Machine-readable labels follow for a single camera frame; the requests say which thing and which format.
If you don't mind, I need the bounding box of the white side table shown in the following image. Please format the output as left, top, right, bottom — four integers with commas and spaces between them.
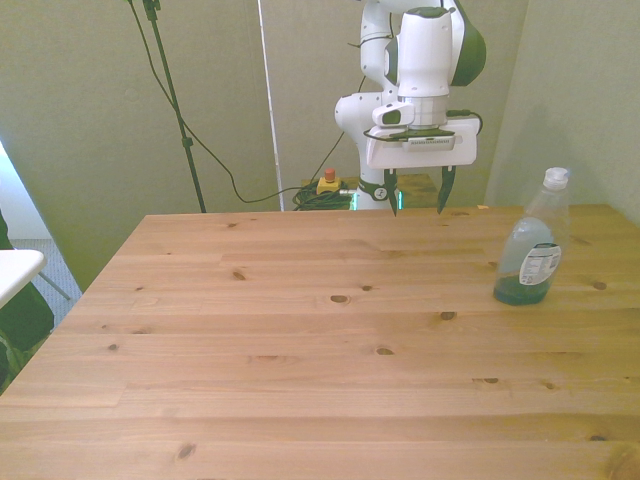
0, 248, 48, 310

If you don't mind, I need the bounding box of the coiled dark cable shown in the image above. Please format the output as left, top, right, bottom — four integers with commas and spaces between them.
292, 183, 354, 212

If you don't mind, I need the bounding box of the white vertical pole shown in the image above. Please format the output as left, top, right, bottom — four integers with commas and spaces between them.
256, 0, 287, 212

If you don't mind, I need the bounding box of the yellow emergency stop button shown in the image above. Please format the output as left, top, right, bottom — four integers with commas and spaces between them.
316, 168, 342, 196

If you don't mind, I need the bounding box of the black hanging cable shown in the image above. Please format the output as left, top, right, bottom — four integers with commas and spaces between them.
127, 0, 346, 205

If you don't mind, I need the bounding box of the black camera tripod stand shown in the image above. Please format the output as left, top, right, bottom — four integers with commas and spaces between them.
122, 0, 208, 214

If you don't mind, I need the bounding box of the clear dish soap bottle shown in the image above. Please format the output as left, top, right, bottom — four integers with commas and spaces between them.
492, 167, 572, 306

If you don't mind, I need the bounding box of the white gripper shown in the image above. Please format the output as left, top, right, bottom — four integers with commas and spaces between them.
364, 115, 478, 218

